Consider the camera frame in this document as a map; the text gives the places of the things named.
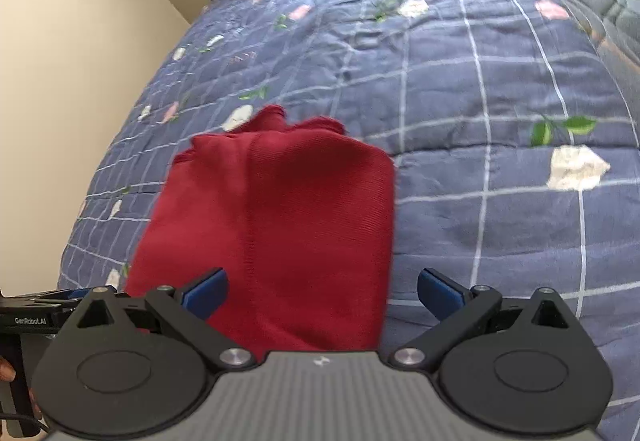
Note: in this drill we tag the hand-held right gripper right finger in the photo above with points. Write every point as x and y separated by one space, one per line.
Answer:
439 293

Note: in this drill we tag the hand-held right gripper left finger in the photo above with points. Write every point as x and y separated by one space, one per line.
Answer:
206 293

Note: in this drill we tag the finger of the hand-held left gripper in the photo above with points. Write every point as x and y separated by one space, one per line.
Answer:
65 294

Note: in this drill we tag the red long-sleeved sweater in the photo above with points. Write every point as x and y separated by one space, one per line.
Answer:
280 231

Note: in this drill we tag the person's left hand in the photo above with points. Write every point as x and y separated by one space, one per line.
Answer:
7 371

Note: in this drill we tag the blue checked floral quilt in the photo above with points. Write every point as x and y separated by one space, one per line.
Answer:
475 96

